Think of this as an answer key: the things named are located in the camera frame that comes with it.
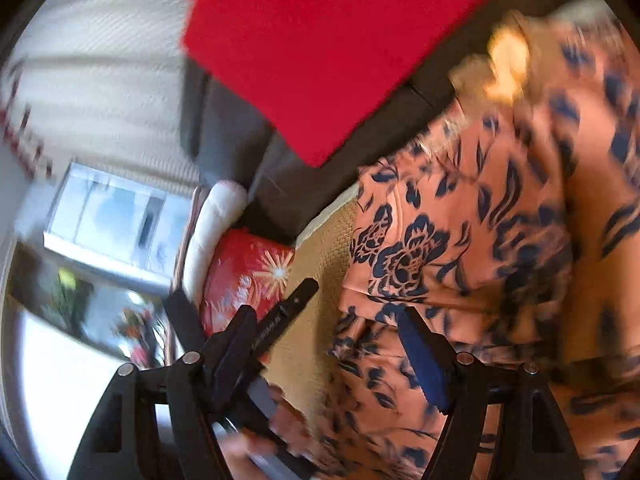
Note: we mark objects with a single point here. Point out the white striped curtain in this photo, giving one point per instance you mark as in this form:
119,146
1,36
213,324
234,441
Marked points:
97,82

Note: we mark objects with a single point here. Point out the white window frame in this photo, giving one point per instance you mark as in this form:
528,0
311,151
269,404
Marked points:
117,226

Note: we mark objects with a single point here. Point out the red starburst cushion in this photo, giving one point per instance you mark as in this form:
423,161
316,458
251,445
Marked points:
245,269

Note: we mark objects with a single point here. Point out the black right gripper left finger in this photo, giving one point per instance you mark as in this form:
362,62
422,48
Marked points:
158,424

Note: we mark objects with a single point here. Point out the red folded cloth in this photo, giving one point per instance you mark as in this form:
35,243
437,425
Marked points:
317,68

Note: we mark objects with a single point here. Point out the orange navy floral garment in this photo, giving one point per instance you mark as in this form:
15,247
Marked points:
511,224

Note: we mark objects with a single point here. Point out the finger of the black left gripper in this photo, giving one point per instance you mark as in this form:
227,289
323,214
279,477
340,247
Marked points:
279,319

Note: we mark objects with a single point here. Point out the tan woven seat mat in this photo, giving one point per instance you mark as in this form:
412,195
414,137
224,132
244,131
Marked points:
299,362

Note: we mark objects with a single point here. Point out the white rolled pillow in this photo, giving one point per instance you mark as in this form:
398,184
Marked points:
223,205

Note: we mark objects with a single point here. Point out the dark grey sofa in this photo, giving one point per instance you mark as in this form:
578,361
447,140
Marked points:
228,139

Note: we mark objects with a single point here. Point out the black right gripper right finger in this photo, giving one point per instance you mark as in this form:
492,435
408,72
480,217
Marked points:
508,416

